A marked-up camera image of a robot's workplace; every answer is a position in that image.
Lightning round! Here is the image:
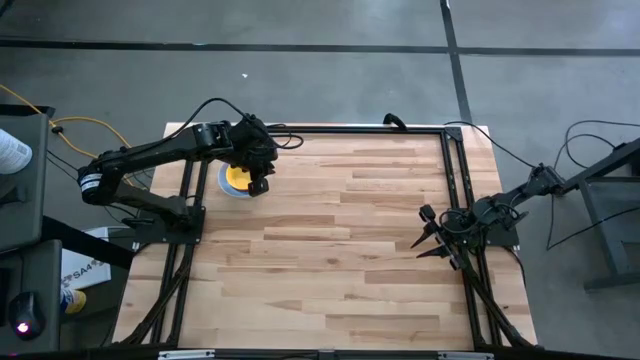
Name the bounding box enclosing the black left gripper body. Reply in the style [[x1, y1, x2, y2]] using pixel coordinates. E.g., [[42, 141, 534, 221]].
[[228, 113, 279, 198]]

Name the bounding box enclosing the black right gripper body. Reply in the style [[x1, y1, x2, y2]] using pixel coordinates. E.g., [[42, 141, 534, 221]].
[[419, 203, 481, 271]]

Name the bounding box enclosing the yellow plastic bowl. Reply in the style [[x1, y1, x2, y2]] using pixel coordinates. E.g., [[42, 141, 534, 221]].
[[224, 164, 254, 194]]

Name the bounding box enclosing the white plastic bowl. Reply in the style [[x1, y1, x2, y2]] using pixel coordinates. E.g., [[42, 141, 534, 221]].
[[216, 160, 254, 200]]

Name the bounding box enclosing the black clamp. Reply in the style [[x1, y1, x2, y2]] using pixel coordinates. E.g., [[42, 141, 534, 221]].
[[382, 112, 409, 131]]

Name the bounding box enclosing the black metal stand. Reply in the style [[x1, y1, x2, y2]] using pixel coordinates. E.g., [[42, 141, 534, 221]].
[[551, 137, 640, 292]]

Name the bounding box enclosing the black bar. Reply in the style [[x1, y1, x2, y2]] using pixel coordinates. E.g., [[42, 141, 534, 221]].
[[42, 214, 137, 271]]

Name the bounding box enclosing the white cardboard box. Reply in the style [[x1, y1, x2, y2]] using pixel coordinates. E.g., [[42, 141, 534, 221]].
[[60, 227, 136, 291]]

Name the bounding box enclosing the yellow white shoe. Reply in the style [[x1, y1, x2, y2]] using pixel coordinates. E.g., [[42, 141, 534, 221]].
[[60, 287, 88, 316]]

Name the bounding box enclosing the dark grey panel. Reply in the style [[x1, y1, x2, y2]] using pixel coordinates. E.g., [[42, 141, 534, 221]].
[[0, 103, 56, 254]]

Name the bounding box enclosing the white printed container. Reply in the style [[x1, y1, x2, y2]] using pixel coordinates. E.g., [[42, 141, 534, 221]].
[[0, 128, 34, 176]]

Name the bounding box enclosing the dark grey desk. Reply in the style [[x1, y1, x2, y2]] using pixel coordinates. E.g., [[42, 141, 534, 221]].
[[0, 238, 64, 354]]

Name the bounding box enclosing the black computer mouse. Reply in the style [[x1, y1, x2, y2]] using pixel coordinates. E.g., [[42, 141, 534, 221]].
[[8, 291, 46, 342]]

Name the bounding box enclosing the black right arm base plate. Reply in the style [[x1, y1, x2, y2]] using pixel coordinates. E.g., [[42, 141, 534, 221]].
[[447, 207, 521, 249]]

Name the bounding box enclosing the black cable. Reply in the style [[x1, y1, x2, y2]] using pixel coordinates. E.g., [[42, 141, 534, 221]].
[[544, 132, 640, 251], [563, 118, 640, 171], [442, 120, 539, 171]]

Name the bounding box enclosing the black aluminium frame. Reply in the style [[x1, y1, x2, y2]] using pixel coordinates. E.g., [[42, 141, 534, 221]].
[[112, 123, 540, 351]]

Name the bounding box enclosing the silver bracket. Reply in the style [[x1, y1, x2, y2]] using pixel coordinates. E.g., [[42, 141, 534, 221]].
[[157, 349, 217, 360], [436, 351, 495, 360]]

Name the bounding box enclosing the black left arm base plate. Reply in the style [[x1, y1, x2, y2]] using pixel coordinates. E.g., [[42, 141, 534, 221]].
[[122, 205, 207, 246]]

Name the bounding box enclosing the yellow cable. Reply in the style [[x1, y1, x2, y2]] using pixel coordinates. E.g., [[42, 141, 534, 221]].
[[0, 83, 132, 162]]

